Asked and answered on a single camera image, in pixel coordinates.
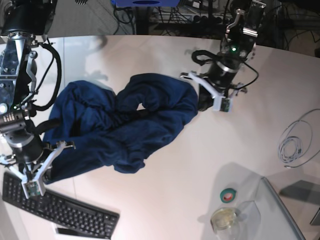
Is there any blue box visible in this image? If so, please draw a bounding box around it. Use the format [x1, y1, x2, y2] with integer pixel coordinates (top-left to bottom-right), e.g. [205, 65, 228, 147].
[111, 0, 180, 8]

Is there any dark blue t-shirt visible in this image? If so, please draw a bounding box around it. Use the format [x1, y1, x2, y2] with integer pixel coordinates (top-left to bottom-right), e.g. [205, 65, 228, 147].
[43, 73, 198, 182]

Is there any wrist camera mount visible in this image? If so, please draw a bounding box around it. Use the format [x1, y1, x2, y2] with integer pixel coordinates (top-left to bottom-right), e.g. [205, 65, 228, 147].
[179, 71, 248, 113]
[0, 141, 76, 199]

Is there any black computer keyboard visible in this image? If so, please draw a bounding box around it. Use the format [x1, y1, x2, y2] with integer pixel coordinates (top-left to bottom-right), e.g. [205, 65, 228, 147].
[2, 172, 120, 240]

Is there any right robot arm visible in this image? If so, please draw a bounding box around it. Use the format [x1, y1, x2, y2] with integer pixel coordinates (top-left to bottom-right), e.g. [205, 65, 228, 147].
[0, 0, 65, 186]

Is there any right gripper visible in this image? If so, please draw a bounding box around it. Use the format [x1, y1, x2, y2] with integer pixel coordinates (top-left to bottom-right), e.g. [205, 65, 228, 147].
[4, 129, 56, 185]

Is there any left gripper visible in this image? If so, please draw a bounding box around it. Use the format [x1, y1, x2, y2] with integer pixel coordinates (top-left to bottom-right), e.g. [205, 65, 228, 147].
[198, 58, 241, 112]

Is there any green tape roll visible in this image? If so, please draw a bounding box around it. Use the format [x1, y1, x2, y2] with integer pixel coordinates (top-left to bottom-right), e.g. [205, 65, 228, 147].
[220, 188, 237, 204]

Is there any clear tape dispenser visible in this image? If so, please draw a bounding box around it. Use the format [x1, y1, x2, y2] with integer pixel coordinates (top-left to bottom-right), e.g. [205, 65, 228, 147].
[210, 207, 241, 240]

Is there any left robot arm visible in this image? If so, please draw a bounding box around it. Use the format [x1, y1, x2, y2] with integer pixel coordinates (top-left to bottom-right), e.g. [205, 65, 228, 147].
[191, 0, 267, 113]

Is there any coiled white cable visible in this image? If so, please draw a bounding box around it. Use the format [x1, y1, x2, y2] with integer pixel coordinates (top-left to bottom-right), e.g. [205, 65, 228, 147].
[277, 108, 320, 169]

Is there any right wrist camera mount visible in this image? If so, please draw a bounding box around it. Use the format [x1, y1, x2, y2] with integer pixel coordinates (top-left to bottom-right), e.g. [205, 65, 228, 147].
[0, 141, 76, 199]

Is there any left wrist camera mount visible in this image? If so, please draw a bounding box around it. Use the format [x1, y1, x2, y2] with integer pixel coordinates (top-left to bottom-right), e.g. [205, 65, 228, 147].
[179, 71, 248, 113]

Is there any black power strip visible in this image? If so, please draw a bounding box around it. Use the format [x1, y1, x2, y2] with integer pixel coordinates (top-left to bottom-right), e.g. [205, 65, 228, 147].
[191, 15, 232, 26]

